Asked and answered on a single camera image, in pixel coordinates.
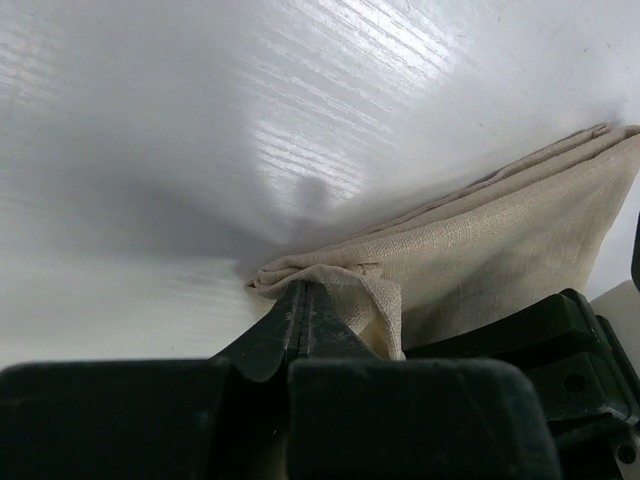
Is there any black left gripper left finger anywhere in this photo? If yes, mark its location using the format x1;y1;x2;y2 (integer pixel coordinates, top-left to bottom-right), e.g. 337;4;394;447
1;292;299;479

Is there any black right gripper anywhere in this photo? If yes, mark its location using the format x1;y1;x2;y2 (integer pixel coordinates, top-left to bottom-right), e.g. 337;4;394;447
407;289;639;479

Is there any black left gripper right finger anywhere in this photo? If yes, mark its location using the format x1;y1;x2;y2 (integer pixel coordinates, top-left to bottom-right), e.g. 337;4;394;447
288;282;562;479

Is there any beige cloth napkin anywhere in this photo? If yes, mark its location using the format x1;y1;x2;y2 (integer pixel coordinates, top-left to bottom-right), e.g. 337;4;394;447
247;124;639;360

